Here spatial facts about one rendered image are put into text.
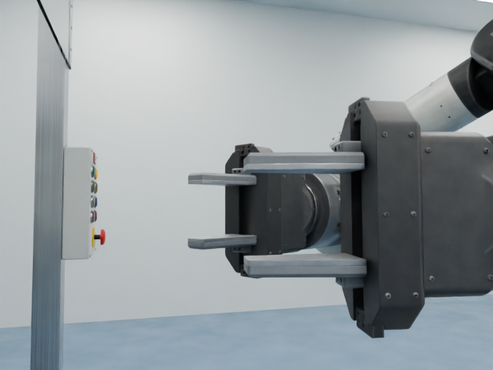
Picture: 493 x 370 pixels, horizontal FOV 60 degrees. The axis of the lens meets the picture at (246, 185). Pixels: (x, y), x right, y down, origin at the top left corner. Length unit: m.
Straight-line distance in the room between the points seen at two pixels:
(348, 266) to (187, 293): 3.73
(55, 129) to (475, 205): 0.95
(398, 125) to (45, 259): 0.94
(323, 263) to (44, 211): 0.90
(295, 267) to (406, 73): 4.74
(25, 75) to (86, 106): 0.52
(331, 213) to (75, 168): 0.73
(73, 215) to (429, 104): 0.78
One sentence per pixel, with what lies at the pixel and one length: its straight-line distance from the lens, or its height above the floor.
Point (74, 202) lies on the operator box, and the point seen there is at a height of 0.98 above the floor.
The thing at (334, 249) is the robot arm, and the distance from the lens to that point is 0.55.
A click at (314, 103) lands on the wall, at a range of 4.32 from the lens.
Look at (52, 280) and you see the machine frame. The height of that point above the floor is 0.80.
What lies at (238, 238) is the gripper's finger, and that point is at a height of 0.94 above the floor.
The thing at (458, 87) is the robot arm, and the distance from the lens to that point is 0.74.
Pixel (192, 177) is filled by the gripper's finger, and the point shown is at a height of 0.99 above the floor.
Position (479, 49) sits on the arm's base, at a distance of 0.74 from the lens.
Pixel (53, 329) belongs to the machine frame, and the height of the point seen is 0.69.
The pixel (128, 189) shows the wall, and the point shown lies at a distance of 3.83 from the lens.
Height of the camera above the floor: 0.97
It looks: 3 degrees up
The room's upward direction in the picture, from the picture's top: straight up
